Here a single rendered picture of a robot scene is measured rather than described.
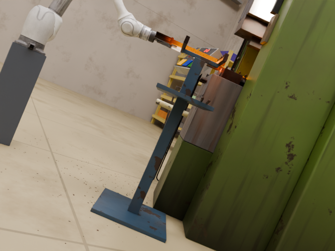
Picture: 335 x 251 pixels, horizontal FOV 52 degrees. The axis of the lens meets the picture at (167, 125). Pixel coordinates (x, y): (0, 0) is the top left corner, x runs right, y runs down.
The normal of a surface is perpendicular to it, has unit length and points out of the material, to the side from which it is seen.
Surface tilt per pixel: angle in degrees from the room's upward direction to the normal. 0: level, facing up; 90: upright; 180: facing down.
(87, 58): 90
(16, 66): 90
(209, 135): 90
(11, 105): 90
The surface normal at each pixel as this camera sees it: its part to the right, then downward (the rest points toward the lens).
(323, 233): 0.03, 0.07
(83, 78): 0.41, 0.23
